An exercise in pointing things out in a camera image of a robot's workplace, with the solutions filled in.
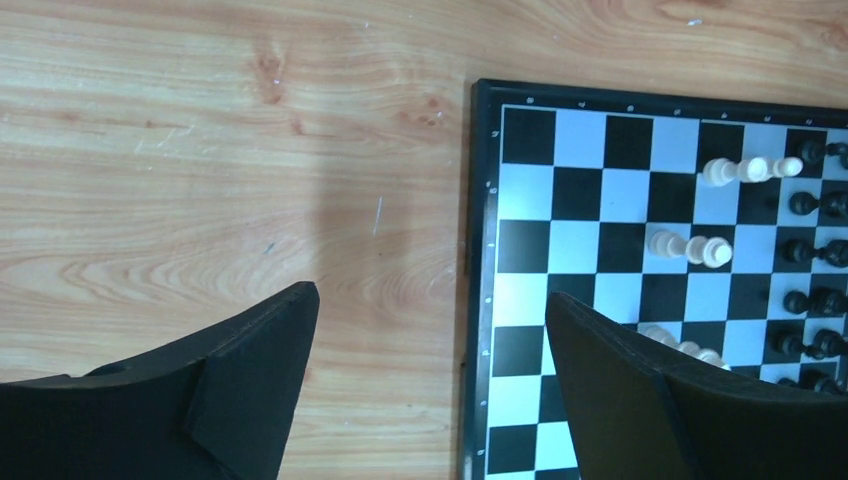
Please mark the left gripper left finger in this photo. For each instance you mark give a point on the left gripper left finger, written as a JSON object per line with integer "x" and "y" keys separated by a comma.
{"x": 215, "y": 404}

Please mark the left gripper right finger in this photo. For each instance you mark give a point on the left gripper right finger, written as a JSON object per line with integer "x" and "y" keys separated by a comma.
{"x": 638, "y": 409}

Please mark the black white chessboard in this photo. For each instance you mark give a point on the black white chessboard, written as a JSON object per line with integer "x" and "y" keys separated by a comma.
{"x": 568, "y": 184}

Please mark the white chess piece tall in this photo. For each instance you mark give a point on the white chess piece tall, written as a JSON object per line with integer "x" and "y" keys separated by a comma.
{"x": 722, "y": 171}

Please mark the black chess piece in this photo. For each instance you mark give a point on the black chess piece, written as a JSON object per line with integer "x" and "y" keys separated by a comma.
{"x": 833, "y": 253}
{"x": 833, "y": 204}

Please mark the black chess piece corner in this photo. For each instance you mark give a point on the black chess piece corner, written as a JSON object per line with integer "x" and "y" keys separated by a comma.
{"x": 814, "y": 152}

